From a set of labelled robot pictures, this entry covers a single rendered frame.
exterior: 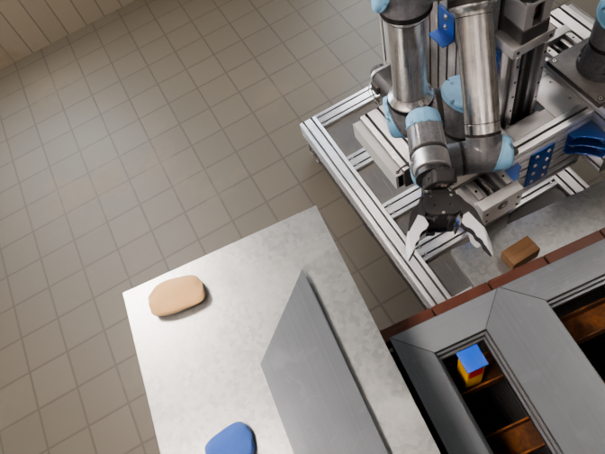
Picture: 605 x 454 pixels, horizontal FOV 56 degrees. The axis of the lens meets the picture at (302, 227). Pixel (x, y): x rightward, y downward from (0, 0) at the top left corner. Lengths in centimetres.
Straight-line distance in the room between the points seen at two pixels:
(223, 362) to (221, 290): 20
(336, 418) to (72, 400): 178
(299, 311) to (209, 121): 212
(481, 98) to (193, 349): 93
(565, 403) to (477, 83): 82
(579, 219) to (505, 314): 52
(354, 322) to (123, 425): 156
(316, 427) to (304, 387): 9
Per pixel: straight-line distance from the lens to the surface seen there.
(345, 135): 285
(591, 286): 176
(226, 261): 161
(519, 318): 166
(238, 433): 141
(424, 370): 159
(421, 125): 120
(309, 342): 143
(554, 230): 201
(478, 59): 126
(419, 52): 138
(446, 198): 111
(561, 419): 160
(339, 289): 149
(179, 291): 157
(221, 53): 379
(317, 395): 139
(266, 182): 304
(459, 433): 156
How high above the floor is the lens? 240
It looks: 58 degrees down
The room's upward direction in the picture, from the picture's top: 22 degrees counter-clockwise
